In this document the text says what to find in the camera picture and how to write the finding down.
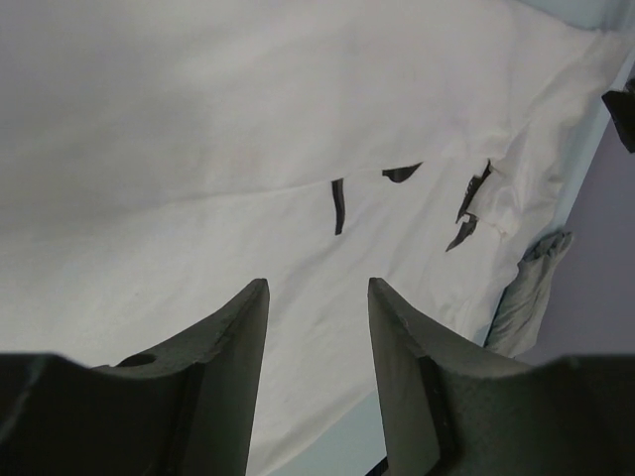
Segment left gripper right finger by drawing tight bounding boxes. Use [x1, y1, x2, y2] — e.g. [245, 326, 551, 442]
[368, 278, 529, 475]

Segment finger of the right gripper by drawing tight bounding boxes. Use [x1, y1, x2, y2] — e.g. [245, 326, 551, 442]
[601, 78, 635, 153]

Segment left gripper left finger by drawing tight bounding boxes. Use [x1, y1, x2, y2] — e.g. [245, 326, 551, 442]
[100, 279, 270, 475]

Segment folded grey t-shirt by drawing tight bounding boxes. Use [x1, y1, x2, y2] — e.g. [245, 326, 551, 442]
[484, 230, 573, 358]

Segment white printed t-shirt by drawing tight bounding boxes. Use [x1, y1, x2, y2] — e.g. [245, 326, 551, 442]
[1, 1, 634, 475]

